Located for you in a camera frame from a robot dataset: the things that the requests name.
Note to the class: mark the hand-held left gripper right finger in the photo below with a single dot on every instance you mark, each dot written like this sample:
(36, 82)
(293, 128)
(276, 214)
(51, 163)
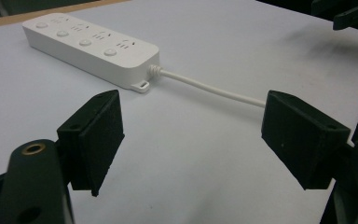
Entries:
(298, 137)

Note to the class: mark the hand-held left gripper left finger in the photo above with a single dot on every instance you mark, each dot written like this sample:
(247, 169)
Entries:
(96, 140)

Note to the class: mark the white power strip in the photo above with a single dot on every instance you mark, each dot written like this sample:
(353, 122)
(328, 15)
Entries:
(90, 49)

